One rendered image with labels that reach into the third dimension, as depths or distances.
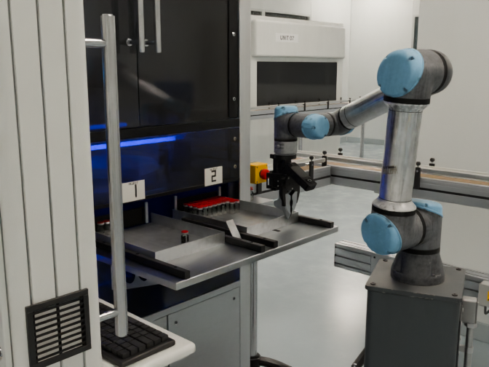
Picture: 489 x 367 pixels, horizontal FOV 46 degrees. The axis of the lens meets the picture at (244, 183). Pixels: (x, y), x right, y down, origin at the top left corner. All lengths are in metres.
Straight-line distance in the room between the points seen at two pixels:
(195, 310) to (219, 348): 0.22
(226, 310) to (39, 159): 1.35
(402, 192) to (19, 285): 0.97
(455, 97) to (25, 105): 2.47
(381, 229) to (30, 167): 0.93
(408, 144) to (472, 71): 1.60
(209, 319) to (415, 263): 0.81
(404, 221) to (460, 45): 1.69
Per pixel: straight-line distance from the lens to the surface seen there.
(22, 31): 0.98
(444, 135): 3.17
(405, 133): 1.53
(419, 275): 1.71
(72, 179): 1.03
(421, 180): 2.56
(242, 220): 1.97
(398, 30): 10.70
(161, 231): 1.85
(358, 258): 2.83
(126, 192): 1.78
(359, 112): 1.78
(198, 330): 2.13
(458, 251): 3.25
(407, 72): 1.48
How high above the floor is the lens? 1.39
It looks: 11 degrees down
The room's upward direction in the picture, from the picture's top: straight up
